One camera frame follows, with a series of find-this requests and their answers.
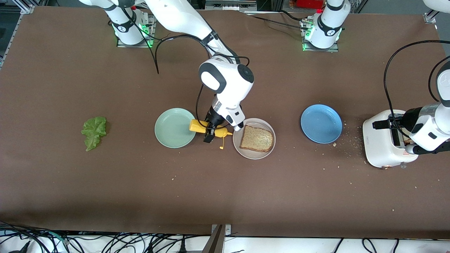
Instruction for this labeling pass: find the yellow mustard squeeze bottle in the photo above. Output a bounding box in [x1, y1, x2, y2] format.
[189, 119, 233, 150]

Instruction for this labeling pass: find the beige plate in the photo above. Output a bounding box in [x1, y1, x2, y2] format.
[233, 118, 276, 160]

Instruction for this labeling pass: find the mint green plate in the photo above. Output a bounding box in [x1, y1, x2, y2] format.
[155, 108, 198, 149]

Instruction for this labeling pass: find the blue plate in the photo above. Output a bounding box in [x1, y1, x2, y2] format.
[301, 104, 343, 144]

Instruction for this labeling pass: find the white toaster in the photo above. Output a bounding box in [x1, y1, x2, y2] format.
[362, 109, 419, 170]

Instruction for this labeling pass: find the aluminium corner profile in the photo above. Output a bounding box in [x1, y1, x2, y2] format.
[424, 5, 443, 24]

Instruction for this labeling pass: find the green lettuce leaf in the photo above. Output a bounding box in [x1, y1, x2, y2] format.
[81, 116, 107, 152]

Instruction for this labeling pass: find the red box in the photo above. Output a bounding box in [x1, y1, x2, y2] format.
[296, 0, 326, 9]

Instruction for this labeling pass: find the long black arm cable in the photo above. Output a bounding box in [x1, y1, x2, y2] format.
[383, 40, 450, 127]
[120, 4, 251, 131]

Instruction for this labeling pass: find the metal mounting bracket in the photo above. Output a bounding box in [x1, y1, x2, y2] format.
[202, 224, 232, 253]

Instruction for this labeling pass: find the black cable tangle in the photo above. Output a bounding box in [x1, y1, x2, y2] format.
[0, 221, 246, 253]

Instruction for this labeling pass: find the grey metal frame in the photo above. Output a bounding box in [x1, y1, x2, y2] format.
[206, 0, 257, 11]

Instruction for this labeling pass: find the aluminium table rail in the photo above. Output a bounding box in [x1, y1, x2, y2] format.
[0, 4, 36, 69]

